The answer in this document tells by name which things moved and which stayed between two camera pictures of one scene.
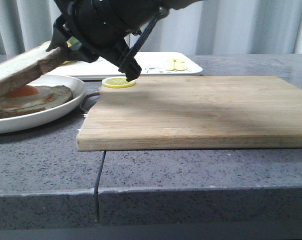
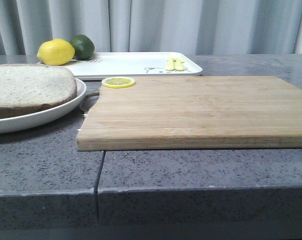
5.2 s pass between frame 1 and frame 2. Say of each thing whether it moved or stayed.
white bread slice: moved
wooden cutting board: stayed
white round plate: stayed
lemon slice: stayed
